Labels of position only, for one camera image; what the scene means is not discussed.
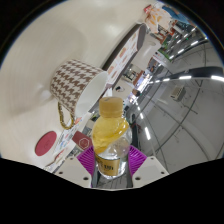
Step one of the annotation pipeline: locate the colourful printed paper sheet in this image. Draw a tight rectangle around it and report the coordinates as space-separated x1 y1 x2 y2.
44 113 94 171

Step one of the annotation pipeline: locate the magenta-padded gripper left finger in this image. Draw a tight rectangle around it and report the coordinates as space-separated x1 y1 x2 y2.
53 145 98 188

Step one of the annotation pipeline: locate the flat round red coaster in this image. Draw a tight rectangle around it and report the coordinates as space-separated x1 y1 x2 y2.
34 130 58 157

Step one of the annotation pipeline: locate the clear bottle with yellow cap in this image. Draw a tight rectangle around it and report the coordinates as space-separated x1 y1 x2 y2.
91 96 133 181

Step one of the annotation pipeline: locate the group of ceiling lights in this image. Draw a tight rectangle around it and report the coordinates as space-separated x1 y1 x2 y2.
133 26 224 141

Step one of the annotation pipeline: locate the crumpled food wrapper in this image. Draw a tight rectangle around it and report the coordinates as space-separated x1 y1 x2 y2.
143 2 174 34

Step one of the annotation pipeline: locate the dark brown food tray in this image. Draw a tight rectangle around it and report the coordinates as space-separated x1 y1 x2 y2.
101 23 148 89

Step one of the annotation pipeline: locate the ceiling air conditioning unit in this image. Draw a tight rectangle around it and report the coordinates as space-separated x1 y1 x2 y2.
169 84 186 102

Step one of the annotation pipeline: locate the brown houndstooth white mug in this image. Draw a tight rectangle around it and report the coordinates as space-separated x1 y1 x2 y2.
49 59 109 131

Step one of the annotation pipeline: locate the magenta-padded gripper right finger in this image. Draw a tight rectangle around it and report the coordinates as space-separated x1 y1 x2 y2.
126 144 170 188

